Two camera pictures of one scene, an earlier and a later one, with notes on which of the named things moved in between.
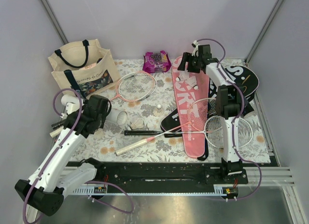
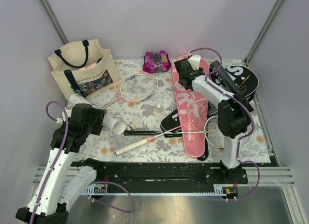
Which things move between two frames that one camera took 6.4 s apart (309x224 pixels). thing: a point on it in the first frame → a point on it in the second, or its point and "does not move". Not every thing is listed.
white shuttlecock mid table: [159, 111] does not move
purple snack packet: [156, 63] does not move
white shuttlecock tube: [117, 117] → [117, 126]
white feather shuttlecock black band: [137, 123] does not move
